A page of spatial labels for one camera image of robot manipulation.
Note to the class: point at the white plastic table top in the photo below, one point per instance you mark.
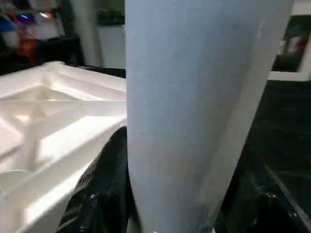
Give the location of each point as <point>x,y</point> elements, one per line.
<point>48,126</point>

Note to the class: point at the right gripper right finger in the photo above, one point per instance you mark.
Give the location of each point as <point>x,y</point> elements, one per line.
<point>262,204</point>

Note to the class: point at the black work mat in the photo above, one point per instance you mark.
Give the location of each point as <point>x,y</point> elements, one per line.
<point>286,126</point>

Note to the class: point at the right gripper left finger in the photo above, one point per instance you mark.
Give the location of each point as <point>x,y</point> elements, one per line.
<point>102,194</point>

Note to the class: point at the white plastic table leg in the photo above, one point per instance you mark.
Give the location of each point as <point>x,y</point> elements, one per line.
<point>194,97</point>

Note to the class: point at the white glass-door cabinet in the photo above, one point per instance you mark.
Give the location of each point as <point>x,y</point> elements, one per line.
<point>294,48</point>

